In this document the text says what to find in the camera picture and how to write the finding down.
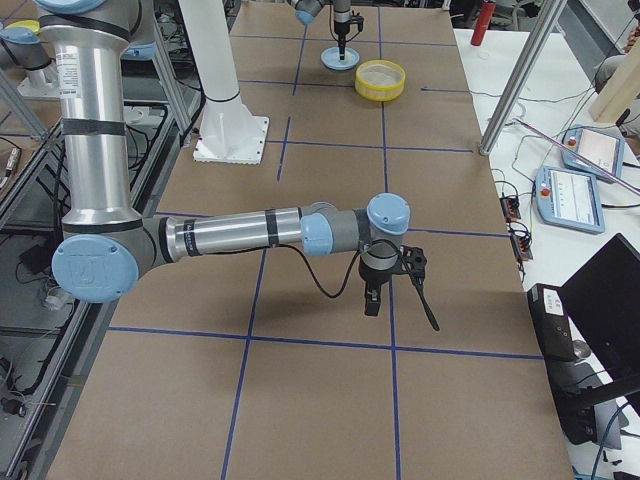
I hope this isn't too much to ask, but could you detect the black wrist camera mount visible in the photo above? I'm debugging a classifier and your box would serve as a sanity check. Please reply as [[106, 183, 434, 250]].
[[400, 245, 427, 288], [349, 11, 364, 31]]

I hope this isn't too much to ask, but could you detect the far orange circuit board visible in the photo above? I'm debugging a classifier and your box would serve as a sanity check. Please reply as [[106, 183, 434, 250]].
[[499, 196, 521, 222]]

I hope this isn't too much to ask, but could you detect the near orange circuit board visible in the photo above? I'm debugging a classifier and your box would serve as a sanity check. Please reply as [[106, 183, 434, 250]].
[[510, 230, 533, 262]]

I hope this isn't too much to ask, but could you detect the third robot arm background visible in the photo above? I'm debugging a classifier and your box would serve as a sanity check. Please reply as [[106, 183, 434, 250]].
[[1, 26, 59, 98]]

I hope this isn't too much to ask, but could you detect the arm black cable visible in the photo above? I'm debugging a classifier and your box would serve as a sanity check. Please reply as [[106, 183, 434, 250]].
[[328, 0, 365, 47], [273, 238, 441, 332]]

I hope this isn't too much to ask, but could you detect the seated person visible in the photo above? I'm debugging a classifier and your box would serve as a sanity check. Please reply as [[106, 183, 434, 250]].
[[594, 26, 639, 93]]

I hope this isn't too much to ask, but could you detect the aluminium frame post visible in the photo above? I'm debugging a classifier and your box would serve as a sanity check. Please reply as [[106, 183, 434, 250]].
[[479, 0, 567, 156]]

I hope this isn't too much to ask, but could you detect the light blue plate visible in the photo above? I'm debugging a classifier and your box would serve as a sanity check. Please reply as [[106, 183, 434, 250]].
[[320, 47, 360, 71]]

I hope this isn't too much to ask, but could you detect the yellow bamboo steamer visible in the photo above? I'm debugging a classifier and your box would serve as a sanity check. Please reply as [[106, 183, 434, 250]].
[[354, 59, 406, 102]]

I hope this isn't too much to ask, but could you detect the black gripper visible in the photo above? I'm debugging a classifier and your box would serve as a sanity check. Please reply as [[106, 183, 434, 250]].
[[334, 21, 349, 61], [358, 253, 399, 316]]

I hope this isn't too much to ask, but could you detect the wooden beam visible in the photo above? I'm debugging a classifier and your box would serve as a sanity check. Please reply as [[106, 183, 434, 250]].
[[589, 39, 639, 135]]

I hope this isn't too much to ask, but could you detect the black computer box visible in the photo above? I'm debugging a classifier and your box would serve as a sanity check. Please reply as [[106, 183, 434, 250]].
[[527, 284, 577, 362]]

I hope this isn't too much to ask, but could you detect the red bottle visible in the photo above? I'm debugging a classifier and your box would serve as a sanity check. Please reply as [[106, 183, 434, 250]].
[[470, 0, 496, 46]]

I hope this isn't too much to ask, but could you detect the black monitor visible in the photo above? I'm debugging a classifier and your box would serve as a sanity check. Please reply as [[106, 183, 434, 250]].
[[560, 233, 639, 411]]

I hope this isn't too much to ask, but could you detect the near blue teach pendant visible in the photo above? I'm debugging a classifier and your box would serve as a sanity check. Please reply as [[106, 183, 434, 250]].
[[534, 166, 605, 234]]

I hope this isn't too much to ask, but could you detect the blue teach pendant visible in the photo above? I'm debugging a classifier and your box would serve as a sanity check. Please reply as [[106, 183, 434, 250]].
[[561, 125, 624, 183], [534, 166, 605, 234]]

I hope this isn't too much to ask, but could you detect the white pedestal column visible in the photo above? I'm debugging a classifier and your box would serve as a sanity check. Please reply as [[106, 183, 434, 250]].
[[179, 0, 269, 165]]

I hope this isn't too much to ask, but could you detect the orange circuit board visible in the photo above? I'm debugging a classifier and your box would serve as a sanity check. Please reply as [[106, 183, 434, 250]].
[[499, 196, 521, 222], [510, 230, 533, 262]]

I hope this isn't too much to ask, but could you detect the far blue teach pendant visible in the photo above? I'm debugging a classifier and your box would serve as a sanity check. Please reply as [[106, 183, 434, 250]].
[[561, 125, 624, 183]]

